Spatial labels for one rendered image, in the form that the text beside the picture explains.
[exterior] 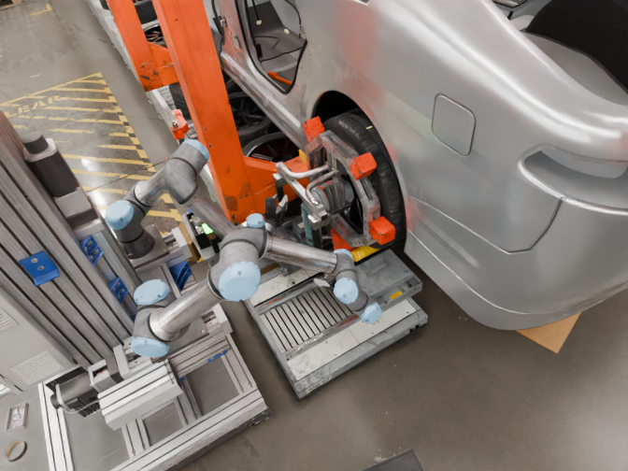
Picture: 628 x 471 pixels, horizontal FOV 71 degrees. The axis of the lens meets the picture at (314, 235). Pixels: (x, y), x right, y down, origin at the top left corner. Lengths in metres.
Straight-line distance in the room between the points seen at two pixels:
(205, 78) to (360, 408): 1.72
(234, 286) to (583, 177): 0.98
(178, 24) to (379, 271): 1.58
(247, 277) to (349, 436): 1.28
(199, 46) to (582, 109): 1.40
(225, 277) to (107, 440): 1.33
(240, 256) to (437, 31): 0.84
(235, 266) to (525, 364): 1.78
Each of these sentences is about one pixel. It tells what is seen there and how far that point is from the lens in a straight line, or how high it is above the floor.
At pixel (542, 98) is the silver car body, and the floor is 1.64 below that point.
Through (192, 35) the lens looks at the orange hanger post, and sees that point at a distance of 1.96.
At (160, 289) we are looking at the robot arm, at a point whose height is 1.05.
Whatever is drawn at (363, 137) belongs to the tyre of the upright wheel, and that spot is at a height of 1.17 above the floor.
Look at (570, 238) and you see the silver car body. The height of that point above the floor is 1.31.
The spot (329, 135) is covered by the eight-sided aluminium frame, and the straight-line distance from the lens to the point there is 1.98.
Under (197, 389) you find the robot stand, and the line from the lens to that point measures 2.34.
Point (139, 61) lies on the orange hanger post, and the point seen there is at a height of 0.78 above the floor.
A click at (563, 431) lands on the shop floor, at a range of 2.52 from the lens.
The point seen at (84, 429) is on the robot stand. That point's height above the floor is 0.21.
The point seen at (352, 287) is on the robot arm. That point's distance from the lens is 1.44.
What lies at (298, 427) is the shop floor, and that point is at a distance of 2.37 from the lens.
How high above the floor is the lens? 2.21
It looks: 46 degrees down
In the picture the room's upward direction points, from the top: 8 degrees counter-clockwise
